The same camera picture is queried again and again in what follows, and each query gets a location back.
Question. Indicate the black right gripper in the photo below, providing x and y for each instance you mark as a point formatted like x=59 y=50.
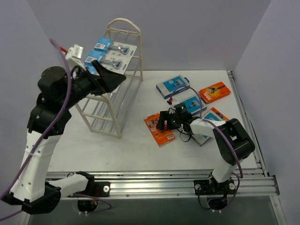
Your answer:
x=168 y=120

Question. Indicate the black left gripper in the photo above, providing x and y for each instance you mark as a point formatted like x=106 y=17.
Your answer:
x=99 y=84

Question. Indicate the orange Gillette Fusion box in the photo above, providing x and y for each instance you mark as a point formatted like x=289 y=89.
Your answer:
x=161 y=137

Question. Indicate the blue Gillette razor blister pack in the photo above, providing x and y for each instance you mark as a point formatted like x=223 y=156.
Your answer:
x=109 y=46

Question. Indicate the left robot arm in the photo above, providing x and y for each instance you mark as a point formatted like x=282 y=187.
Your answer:
x=59 y=91

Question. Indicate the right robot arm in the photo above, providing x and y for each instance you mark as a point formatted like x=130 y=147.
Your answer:
x=234 y=143

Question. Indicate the cream metal-rod shelf rack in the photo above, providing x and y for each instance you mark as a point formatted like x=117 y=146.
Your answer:
x=108 y=113

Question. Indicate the upper blue Harry's box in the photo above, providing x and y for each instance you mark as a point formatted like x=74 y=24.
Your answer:
x=173 y=86

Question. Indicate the blue harry's box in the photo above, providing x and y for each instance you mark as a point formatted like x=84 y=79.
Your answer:
x=173 y=86
x=202 y=131
x=193 y=105

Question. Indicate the lower blue Harry's box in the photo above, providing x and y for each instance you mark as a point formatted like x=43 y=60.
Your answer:
x=193 y=105

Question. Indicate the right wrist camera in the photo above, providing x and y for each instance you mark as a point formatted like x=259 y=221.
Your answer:
x=172 y=103

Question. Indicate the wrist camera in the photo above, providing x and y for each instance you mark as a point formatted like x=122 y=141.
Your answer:
x=172 y=103
x=74 y=56

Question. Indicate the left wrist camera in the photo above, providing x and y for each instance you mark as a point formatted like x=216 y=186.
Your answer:
x=74 y=56

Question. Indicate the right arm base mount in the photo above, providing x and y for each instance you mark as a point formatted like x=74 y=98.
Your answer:
x=211 y=187

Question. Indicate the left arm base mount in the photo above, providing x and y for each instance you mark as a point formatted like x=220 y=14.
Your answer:
x=97 y=189

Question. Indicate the aluminium rail frame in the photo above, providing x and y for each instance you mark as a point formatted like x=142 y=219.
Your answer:
x=134 y=164

